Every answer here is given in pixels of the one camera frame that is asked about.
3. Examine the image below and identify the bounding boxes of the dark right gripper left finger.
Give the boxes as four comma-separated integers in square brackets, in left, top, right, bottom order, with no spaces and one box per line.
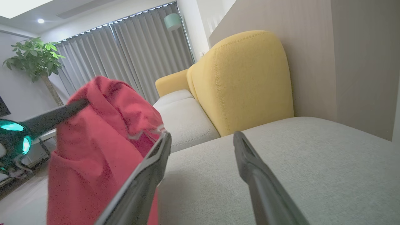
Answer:
[95,131,172,225]

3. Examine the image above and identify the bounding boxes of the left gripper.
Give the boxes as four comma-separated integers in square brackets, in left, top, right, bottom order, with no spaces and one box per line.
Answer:
[0,99,90,167]

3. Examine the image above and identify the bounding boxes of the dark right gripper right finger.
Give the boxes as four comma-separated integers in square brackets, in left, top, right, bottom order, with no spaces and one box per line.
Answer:
[233,131,310,225]

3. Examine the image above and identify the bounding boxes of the red and white basketball jersey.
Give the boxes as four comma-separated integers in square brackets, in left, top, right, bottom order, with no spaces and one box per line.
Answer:
[46,75,166,225]

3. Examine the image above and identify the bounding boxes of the white television bench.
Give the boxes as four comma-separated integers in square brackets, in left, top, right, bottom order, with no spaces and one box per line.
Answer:
[0,129,58,188]

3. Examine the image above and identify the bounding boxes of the black television screen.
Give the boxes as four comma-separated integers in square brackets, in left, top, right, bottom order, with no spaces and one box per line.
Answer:
[0,95,12,118]

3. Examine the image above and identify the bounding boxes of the grey fabric sofa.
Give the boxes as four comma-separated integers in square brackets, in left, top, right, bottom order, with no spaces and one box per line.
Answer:
[152,89,400,225]

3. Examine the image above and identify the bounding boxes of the green potted tree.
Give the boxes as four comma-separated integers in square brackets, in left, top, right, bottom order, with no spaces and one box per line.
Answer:
[2,37,66,107]

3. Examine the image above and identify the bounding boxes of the grey pleated curtain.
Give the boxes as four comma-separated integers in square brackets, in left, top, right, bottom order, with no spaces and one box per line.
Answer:
[55,1,195,105]

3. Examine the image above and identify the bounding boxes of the yellow sofa back cushion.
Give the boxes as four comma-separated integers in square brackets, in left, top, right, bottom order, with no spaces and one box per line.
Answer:
[155,69,190,98]
[187,30,295,137]

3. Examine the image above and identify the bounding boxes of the ceiling air vent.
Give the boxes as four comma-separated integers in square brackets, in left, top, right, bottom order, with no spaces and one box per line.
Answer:
[56,0,117,19]

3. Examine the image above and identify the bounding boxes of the bright ceiling light panel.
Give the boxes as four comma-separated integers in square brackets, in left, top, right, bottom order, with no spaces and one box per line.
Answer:
[0,0,55,19]

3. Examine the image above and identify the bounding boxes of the mint shade floor lamp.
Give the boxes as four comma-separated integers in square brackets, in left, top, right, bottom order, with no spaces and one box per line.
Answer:
[163,12,197,64]

